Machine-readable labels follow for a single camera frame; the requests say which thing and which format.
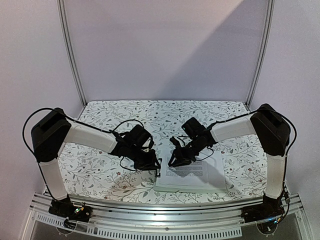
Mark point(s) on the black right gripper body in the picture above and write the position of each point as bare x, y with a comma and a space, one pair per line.
181, 155

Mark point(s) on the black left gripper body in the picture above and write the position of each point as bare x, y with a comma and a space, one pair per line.
141, 161

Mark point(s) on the printed text paper sheet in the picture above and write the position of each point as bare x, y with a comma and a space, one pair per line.
204, 176

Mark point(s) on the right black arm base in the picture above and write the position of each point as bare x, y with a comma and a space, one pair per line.
270, 209

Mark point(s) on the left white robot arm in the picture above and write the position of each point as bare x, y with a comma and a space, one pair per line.
56, 129

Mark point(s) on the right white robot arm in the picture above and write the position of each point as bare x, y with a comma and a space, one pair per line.
271, 127

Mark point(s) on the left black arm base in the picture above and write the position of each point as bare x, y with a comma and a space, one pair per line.
66, 209

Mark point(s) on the floral patterned table mat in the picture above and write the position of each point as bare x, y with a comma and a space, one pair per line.
91, 173

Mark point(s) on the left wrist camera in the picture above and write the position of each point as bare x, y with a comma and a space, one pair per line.
141, 137

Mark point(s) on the front aluminium rail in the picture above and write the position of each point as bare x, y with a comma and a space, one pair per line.
132, 213

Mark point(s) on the perforated white cable tray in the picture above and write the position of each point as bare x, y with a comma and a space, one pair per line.
117, 232

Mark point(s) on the right aluminium corner post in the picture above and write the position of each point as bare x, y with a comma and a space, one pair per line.
262, 51

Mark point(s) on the aluminium corner post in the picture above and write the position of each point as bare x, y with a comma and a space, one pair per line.
61, 5
262, 51

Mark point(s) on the left aluminium corner post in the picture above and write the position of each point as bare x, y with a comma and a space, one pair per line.
61, 5

